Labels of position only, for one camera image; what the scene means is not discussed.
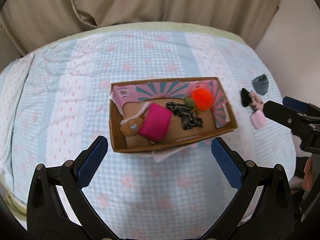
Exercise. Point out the checkered blue pink bedspread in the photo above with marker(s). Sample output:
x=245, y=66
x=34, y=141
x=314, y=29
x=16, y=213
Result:
x=55, y=102

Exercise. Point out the beige curtain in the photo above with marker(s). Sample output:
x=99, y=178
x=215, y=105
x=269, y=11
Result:
x=34, y=23

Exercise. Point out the pink fluffy slipper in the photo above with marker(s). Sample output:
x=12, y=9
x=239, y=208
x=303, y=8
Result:
x=258, y=120

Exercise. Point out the right hand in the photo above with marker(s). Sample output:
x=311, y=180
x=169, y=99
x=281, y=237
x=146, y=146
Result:
x=308, y=179

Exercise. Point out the grey fluffy folded cloth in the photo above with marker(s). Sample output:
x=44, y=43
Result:
x=260, y=84

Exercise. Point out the cardboard box with pink lining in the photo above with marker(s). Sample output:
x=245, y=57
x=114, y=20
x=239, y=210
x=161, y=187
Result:
x=126, y=99

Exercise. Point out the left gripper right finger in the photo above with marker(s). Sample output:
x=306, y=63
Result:
x=262, y=206

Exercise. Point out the black grey scrunchie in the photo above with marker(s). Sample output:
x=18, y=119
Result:
x=189, y=118

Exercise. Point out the magenta pouch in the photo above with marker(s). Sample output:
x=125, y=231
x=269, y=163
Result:
x=156, y=125

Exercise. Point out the orange fluffy pompom keychain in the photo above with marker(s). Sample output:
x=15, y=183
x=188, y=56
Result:
x=200, y=100

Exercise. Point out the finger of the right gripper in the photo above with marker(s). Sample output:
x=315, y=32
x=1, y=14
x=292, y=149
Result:
x=302, y=107
x=285, y=116

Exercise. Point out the small black cloth item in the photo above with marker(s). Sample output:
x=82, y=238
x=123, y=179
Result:
x=246, y=99

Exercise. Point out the brown white plush hairband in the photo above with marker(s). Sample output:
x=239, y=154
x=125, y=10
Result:
x=130, y=127

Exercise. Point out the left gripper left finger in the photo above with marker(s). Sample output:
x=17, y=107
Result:
x=57, y=208

